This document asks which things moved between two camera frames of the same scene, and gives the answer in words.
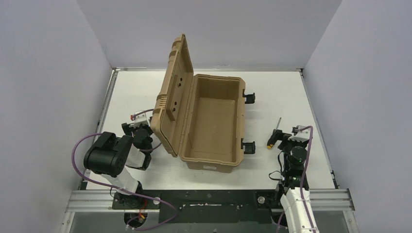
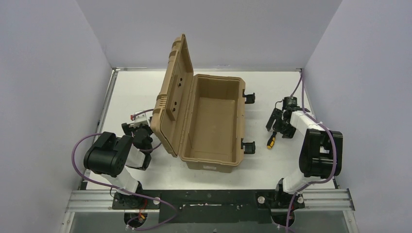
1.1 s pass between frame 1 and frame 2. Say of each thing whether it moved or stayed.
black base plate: stayed
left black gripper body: stayed
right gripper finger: moved
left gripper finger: stayed
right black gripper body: moved
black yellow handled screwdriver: stayed
